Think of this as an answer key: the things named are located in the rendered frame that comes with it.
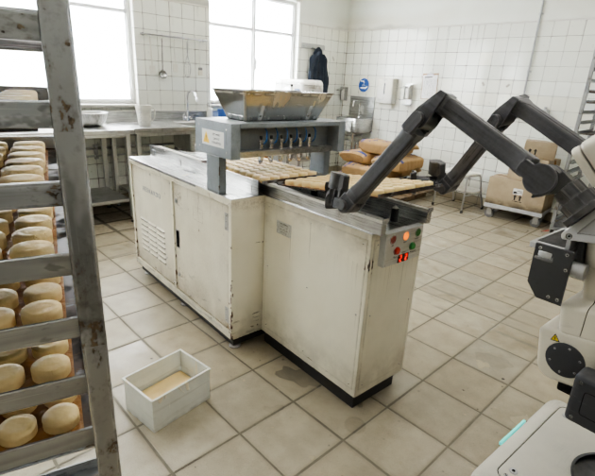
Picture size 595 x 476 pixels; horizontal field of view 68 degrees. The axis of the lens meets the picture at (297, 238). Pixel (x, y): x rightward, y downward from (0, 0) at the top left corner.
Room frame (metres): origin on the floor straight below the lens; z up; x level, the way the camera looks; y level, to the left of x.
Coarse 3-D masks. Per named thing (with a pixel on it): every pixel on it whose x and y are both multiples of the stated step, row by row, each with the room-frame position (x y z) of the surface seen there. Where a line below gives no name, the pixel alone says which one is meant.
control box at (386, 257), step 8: (416, 224) 1.74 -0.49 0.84; (392, 232) 1.61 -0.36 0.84; (400, 232) 1.64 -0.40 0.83; (408, 232) 1.67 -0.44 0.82; (384, 240) 1.59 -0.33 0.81; (400, 240) 1.65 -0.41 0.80; (408, 240) 1.68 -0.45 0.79; (416, 240) 1.72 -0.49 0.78; (384, 248) 1.59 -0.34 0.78; (392, 248) 1.62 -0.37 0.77; (400, 248) 1.65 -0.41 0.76; (408, 248) 1.69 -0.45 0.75; (416, 248) 1.73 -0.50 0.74; (384, 256) 1.59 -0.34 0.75; (392, 256) 1.62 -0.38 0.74; (400, 256) 1.65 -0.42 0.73; (408, 256) 1.69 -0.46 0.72; (384, 264) 1.59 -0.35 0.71
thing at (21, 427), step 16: (64, 400) 0.57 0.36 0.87; (80, 400) 0.58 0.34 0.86; (0, 416) 0.54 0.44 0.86; (16, 416) 0.52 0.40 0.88; (32, 416) 0.52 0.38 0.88; (48, 416) 0.52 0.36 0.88; (64, 416) 0.53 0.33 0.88; (80, 416) 0.55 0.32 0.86; (0, 432) 0.49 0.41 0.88; (16, 432) 0.49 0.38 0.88; (32, 432) 0.50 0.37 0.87; (48, 432) 0.51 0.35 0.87; (64, 432) 0.51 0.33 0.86; (0, 448) 0.48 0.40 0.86
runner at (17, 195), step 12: (0, 192) 0.48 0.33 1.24; (12, 192) 0.48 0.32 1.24; (24, 192) 0.49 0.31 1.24; (36, 192) 0.49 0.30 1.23; (48, 192) 0.50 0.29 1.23; (60, 192) 0.50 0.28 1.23; (0, 204) 0.47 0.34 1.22; (12, 204) 0.48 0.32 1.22; (24, 204) 0.48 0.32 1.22; (36, 204) 0.49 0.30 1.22; (48, 204) 0.50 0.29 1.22; (60, 204) 0.50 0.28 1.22
